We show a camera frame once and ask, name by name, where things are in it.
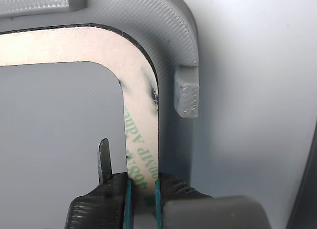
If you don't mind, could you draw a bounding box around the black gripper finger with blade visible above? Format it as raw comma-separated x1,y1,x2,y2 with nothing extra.
64,138,136,229

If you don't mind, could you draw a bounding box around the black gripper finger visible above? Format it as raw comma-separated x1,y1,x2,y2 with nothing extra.
155,172,213,229

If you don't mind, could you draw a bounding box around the beige rectangular adhesive frame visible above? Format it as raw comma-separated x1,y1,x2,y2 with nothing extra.
0,23,159,202

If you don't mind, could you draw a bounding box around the grey 3D-printed frame holder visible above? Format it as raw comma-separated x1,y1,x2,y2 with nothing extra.
0,0,200,229

